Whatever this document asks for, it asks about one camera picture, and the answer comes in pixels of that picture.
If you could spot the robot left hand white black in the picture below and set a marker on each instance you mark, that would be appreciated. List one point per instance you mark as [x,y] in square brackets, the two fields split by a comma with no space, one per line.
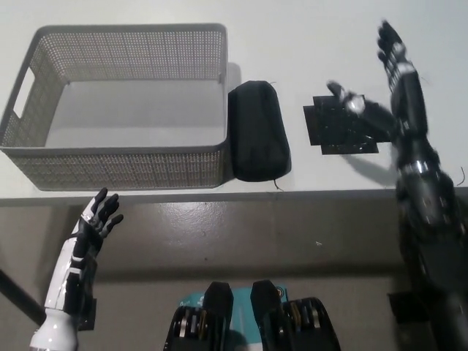
[73,263]

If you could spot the robot right hand black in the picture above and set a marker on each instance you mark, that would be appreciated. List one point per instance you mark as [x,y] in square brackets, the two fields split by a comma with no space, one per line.
[409,109]

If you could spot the black fabric pencil case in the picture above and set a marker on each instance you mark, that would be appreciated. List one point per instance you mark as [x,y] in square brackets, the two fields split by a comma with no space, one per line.
[257,135]

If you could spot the black tape patch marker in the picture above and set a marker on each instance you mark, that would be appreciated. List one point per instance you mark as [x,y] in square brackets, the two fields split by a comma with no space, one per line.
[336,131]

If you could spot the grey perforated plastic basket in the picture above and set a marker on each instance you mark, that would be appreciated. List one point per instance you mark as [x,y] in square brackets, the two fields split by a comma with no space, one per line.
[120,164]

